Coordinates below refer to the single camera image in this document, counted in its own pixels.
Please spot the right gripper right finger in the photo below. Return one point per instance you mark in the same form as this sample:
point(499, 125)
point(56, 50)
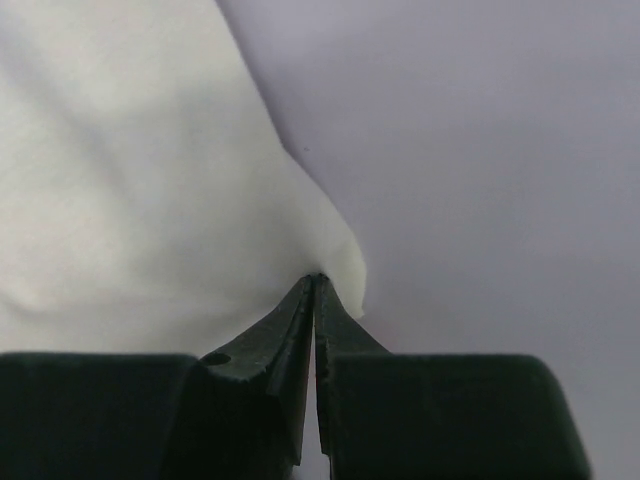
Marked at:
point(384, 415)

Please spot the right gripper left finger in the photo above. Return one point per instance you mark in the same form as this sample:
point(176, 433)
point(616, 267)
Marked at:
point(235, 413)

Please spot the white printed t-shirt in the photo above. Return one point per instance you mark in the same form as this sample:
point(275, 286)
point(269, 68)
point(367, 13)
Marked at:
point(147, 202)

